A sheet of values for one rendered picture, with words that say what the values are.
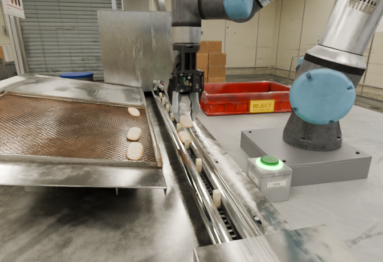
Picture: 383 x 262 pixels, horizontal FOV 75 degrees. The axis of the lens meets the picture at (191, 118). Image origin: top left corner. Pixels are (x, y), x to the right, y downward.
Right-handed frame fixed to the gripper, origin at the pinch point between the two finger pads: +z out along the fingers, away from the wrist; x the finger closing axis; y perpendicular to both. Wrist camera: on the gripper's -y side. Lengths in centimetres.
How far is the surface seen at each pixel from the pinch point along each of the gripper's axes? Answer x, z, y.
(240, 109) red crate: 33.2, 9.7, -35.5
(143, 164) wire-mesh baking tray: -12.8, 3.9, 19.5
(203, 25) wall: 202, -57, -711
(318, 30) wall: 438, -41, -502
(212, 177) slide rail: 2.5, 8.8, 19.9
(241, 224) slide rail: 2.7, 8.6, 35.4
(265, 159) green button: 12.7, 3.1, 24.2
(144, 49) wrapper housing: -7, -15, -80
